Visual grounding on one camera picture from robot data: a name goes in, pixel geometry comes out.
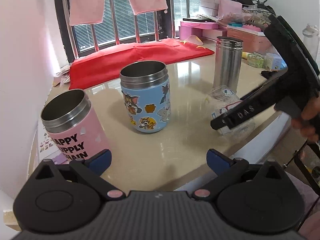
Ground pink heart fan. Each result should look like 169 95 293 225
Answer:
185 35 203 46

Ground yellow tube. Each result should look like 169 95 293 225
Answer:
241 51 253 60

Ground pink lettered steel cup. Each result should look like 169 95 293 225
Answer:
41 89 109 161

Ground white stacked boxes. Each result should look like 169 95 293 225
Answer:
199 0 220 17

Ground black cloth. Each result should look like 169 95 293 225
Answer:
260 70 283 80

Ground green tape roll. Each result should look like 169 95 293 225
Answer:
247 53 264 68

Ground sticker sheet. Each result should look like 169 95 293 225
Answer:
37 119 65 164

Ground person right hand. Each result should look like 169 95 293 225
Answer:
291 97 320 142

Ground clear Hello Kitty plastic cup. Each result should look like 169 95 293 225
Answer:
204 85 256 140

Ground tall stainless steel cup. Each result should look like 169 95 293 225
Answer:
213 36 243 93

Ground red flag cloth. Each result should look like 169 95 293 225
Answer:
69 38 214 89

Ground orange pink storage box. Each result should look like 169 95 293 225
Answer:
227 25 272 55

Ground small white blue box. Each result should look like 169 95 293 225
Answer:
263 53 287 71

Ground blue cartoon sticker cup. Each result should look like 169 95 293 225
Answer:
120 61 171 133

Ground pink low stool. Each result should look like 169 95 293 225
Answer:
179 21 227 40

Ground metal window railing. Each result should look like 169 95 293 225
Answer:
54 0 200 62

